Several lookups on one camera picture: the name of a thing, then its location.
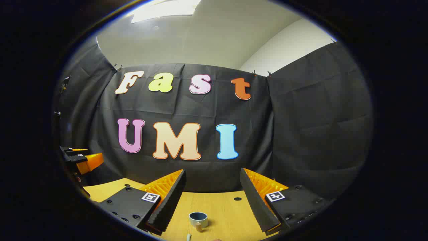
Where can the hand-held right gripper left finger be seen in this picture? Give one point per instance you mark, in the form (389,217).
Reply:
(167,207)

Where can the black backdrop cloth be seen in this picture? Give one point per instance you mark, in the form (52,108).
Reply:
(207,174)

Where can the wooden desktop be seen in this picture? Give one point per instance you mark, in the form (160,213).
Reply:
(220,207)

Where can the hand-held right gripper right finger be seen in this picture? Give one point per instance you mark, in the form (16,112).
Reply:
(257,207)

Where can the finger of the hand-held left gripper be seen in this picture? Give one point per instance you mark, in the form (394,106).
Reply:
(90,162)
(72,150)

